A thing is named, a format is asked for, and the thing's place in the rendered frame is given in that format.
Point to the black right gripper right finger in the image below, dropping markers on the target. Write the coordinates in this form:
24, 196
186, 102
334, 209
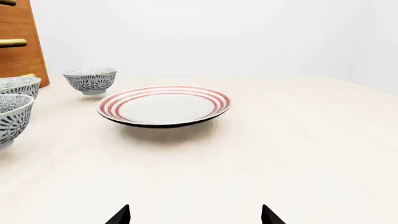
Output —
270, 217

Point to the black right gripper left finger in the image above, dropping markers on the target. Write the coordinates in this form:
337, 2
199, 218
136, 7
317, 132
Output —
122, 216

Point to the red striped white plate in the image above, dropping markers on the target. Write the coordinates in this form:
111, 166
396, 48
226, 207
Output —
164, 107

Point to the black patterned white bowl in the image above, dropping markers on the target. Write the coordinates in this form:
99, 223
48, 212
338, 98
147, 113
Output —
13, 120
90, 80
22, 86

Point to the wooden rack with pegs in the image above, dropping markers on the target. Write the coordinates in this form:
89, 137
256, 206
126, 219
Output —
19, 37

